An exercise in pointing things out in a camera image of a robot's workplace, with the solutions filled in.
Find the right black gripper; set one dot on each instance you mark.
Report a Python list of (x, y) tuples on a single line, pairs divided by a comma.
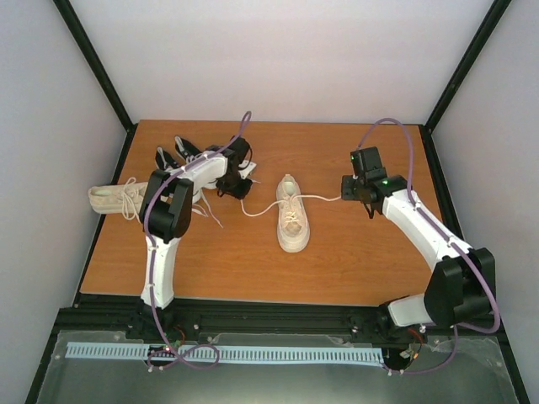
[(347, 193)]

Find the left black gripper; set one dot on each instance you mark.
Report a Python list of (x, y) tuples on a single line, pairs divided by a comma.
[(239, 194)]

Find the beige lace platform sneaker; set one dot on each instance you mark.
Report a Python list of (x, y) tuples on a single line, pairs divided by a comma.
[(293, 229)]

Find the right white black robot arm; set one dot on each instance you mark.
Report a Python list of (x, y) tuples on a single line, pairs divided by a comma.
[(462, 281)]

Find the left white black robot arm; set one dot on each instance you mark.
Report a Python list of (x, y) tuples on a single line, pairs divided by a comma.
[(171, 193)]

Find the black white sneaker right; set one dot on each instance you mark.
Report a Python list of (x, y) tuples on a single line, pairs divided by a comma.
[(190, 155)]

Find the black white sneaker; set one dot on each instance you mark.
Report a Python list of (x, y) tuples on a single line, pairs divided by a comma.
[(201, 205), (190, 155)]

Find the black white sneaker left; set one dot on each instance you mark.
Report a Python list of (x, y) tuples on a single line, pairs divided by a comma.
[(201, 205)]

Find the beige canvas sneaker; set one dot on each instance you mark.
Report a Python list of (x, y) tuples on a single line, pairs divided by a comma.
[(125, 199)]

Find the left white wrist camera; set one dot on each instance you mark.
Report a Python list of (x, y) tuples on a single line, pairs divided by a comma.
[(246, 169)]

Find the light blue cable duct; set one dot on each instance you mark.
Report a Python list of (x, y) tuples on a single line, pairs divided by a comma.
[(226, 354)]

